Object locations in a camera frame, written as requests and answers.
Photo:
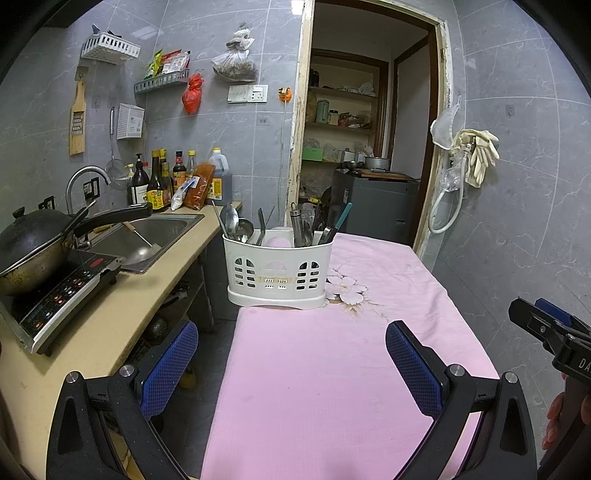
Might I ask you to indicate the hanging clear plastic bag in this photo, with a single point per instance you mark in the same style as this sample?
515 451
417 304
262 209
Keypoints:
443 129

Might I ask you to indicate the red plastic bag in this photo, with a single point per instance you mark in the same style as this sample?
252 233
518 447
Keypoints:
192 97

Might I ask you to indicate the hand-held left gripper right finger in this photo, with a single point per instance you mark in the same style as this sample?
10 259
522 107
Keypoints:
413 369

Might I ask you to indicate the beige kitchen counter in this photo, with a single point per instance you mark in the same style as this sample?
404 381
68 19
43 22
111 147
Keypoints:
152 295

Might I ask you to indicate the orange spice bag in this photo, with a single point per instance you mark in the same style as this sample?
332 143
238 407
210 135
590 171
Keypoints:
198 187

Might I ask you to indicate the clear bag of dried goods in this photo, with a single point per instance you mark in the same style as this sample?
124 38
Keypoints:
235 67

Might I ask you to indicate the black wok lid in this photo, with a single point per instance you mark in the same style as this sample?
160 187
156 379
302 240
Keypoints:
32 235

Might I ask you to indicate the wooden door frame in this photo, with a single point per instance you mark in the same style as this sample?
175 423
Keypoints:
296 138

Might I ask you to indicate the black wok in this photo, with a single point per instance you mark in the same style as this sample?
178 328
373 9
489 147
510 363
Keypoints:
27 279

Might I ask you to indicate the large steel spoon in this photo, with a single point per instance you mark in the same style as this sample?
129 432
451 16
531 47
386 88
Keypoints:
230 219

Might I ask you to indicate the yellow-label soy sauce bottle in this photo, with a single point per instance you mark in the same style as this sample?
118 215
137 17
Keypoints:
156 194

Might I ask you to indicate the pink floral tablecloth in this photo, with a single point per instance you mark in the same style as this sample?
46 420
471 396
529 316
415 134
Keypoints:
323 369

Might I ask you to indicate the steel mesh strainer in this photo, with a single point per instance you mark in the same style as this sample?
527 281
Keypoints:
116 173

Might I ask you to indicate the white plastic utensil basket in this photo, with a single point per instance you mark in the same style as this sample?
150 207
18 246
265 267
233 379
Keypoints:
277 286

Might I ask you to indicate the snack packets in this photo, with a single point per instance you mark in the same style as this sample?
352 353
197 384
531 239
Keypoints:
168 64

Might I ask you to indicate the cream rubber gloves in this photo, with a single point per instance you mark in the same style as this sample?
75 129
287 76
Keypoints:
482 157

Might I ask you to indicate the induction cooker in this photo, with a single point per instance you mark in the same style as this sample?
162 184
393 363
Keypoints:
69 295

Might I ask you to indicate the person's right hand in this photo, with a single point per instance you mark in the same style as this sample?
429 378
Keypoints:
556 415

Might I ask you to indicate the grey cabinet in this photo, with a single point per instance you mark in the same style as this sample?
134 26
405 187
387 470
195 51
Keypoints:
374 207

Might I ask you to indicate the steel sink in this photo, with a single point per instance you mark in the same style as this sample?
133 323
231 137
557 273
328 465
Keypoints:
171 228

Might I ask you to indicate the black range hood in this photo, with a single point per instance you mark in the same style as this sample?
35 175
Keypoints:
78 11

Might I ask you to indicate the white wall box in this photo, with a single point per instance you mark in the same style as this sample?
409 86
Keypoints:
130 121

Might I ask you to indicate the dark sauce bottle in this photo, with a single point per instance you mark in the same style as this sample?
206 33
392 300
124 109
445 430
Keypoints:
166 175

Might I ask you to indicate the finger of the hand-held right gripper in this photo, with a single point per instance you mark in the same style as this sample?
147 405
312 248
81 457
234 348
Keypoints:
528 318
554 309

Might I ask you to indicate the steel pot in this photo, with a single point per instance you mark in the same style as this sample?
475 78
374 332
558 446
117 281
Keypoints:
376 164

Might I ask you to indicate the steel faucet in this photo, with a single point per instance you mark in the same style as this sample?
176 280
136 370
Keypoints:
76 177

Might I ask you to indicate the wall switch and socket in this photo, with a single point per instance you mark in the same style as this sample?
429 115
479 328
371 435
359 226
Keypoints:
248 93

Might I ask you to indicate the large oil jug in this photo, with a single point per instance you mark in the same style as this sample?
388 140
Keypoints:
221 184

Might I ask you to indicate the steel bowl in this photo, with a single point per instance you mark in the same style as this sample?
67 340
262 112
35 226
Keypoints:
353 165

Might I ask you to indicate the wooden grater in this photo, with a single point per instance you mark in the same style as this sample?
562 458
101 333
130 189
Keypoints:
77 143

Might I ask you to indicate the white seasoning packet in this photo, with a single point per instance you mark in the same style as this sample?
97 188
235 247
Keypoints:
181 196

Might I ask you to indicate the yellow-cap sauce bottle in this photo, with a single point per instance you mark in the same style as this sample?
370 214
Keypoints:
191 164

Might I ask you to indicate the white wall basket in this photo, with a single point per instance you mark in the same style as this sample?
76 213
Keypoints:
111 48

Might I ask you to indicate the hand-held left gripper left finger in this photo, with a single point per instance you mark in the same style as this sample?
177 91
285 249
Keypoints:
168 369

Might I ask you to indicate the wooden storage shelf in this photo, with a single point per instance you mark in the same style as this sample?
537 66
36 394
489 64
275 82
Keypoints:
341 127

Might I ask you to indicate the wooden cutting board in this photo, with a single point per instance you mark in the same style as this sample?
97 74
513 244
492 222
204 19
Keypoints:
388 175

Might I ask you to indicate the grey wall shelf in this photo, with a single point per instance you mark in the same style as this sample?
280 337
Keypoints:
161 83

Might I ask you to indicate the red-cap sauce bottle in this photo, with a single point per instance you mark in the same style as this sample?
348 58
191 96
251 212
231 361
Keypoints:
179 173

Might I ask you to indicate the orange wall hook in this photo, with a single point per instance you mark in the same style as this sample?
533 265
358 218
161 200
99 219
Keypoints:
285 94

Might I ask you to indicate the thin metal chopstick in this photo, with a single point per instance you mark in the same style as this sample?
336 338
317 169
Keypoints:
270 217

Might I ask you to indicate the dark pump bottle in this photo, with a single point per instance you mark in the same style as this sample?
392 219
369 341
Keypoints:
137 189

